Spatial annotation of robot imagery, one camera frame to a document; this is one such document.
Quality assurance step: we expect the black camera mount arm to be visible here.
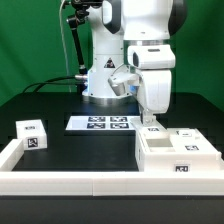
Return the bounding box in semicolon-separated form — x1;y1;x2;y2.
63;0;114;94

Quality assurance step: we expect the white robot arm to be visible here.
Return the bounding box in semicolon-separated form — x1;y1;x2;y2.
83;0;187;126

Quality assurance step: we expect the white marker base plate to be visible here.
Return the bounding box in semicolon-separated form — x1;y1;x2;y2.
66;116;141;131

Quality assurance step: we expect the white cabinet door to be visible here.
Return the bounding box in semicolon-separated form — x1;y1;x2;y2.
168;128;221;158
131;118;169;139

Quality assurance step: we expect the black cable bundle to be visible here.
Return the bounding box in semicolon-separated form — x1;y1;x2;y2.
22;75;84;94

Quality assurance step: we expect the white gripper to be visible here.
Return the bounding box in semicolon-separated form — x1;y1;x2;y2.
136;70;172;124

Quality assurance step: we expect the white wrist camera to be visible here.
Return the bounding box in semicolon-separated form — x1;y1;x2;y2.
108;72;138;96

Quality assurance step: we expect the white cabinet body box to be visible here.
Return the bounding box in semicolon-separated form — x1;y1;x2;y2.
135;132;224;173

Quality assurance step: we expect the white thin cable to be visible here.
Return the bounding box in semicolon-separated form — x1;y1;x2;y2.
58;0;73;94

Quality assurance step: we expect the white u-shaped obstacle frame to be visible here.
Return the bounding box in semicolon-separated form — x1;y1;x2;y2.
0;139;224;196

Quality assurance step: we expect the white cabinet top block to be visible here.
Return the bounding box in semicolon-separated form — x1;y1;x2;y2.
16;119;47;150

